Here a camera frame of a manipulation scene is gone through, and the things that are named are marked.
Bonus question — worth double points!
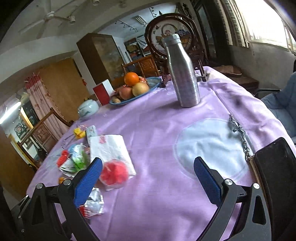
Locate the pink floral curtain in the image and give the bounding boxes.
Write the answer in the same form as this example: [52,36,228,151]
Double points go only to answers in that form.
[25,73,68,140]

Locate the wooden armchair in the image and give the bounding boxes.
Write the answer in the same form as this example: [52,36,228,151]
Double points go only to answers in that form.
[17,108,74,169]

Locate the purple tablecloth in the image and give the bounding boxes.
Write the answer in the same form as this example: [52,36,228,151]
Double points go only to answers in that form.
[26,66,296,241]

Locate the red snack wrapper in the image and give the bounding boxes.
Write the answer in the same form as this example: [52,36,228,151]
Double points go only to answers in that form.
[79,187,104,219]

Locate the blue padded chair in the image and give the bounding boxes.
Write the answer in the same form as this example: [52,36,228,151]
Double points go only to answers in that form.
[254,72,296,145]

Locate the red apple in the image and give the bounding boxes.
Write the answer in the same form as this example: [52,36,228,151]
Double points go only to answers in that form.
[119,86,134,100]

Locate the blue fruit plate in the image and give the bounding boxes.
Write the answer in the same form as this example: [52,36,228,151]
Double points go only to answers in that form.
[109,77,162,106]

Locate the tall wooden display cabinet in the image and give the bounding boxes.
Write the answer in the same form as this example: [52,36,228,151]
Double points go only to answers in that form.
[76,33,125,89]

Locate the silver metal bottle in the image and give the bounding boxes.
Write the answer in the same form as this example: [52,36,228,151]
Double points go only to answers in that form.
[162,34,200,108]

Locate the red white box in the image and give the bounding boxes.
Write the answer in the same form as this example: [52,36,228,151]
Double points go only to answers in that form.
[93,79,114,106]

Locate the green tea package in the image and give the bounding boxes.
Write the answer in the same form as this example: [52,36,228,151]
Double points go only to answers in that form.
[58,143,91,177]

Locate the white ceiling fan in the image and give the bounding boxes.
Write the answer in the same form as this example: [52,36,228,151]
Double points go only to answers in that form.
[18,1,76,39]

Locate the metal key chain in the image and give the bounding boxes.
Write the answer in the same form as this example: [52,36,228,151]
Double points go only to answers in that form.
[229,113,255,162]

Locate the yellow foam fruit net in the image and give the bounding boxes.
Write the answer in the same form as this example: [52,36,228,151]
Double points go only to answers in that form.
[73,128,86,140]

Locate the red foam net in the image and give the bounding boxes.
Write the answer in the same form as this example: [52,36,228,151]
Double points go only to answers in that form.
[57,150,69,167]

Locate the wooden side chair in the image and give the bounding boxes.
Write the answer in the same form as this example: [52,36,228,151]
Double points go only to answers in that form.
[121,55,160,78]

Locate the yellow pear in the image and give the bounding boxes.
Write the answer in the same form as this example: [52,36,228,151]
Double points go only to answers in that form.
[132,82,149,96]

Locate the orange fruit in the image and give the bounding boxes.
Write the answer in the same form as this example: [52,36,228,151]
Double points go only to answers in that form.
[124,72,139,87]

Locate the celadon lidded jar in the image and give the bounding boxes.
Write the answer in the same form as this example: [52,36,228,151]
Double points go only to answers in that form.
[78,99,99,120]

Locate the black smartphone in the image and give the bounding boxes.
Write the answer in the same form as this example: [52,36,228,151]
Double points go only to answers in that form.
[254,138,295,240]

